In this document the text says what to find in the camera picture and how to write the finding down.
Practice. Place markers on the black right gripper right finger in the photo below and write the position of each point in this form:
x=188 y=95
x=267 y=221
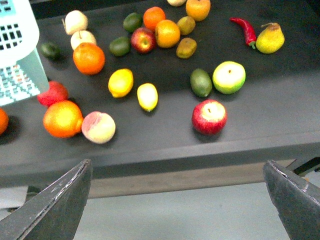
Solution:
x=296 y=200

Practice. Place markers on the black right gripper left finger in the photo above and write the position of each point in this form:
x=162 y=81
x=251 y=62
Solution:
x=54 y=213

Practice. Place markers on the light blue shopping basket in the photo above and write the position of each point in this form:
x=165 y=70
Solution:
x=22 y=75

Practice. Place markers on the round yellow lemon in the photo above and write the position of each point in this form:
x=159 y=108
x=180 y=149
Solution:
x=121 y=83

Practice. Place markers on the oval yellow lemon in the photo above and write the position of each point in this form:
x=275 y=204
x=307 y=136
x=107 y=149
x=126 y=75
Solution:
x=147 y=96

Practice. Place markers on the black fruit shelf tray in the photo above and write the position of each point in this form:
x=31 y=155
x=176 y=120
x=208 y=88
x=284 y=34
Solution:
x=274 y=116

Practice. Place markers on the orange grapefruit front left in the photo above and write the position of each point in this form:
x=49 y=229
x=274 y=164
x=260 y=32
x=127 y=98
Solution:
x=63 y=119

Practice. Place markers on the pale peach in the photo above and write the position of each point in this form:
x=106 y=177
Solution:
x=98 y=127

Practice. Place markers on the orange fruit far left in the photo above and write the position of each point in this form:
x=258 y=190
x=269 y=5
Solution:
x=4 y=121

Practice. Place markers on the red peach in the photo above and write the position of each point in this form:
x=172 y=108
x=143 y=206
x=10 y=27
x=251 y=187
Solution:
x=57 y=92

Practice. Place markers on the large red apple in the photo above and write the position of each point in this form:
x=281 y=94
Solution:
x=209 y=117

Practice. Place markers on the green apple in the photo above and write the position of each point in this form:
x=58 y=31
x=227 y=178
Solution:
x=229 y=77

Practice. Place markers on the green avocado near apple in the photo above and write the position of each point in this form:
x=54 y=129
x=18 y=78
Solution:
x=201 y=83

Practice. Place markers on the large orange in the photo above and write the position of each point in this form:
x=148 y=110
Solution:
x=89 y=58

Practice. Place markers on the yellow green pear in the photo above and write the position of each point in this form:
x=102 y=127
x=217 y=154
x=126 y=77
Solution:
x=271 y=39

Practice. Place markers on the small dark green lime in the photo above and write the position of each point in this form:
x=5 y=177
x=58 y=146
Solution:
x=50 y=51

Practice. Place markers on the red chili pepper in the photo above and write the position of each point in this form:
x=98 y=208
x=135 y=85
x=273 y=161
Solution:
x=248 y=31

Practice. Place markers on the white pear front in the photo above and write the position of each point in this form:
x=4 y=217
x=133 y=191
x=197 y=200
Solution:
x=82 y=36

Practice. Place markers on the green lime centre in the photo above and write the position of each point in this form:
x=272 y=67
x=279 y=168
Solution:
x=120 y=46

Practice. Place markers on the brown kiwi front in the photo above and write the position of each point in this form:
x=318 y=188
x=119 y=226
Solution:
x=186 y=48

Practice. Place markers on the brown kiwi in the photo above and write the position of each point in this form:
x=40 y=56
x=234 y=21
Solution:
x=186 y=25
x=186 y=48

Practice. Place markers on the white pear back left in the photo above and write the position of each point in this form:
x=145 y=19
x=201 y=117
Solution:
x=75 y=21

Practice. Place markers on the small red yellow apple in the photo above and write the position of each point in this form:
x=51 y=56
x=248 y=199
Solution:
x=143 y=40

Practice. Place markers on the green lime back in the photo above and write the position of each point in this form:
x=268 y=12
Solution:
x=132 y=22

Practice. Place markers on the brown kiwi back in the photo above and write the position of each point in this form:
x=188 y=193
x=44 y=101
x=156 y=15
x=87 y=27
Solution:
x=186 y=25

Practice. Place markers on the yellow orange fruit centre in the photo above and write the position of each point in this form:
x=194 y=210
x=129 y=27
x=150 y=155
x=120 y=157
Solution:
x=167 y=34

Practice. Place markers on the golden round pear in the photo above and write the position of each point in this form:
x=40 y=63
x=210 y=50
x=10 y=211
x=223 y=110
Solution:
x=198 y=9

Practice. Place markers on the small orange tangerine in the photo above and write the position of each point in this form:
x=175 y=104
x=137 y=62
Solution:
x=152 y=16

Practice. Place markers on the white round pear back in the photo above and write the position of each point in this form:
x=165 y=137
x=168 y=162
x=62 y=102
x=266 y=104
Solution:
x=176 y=3

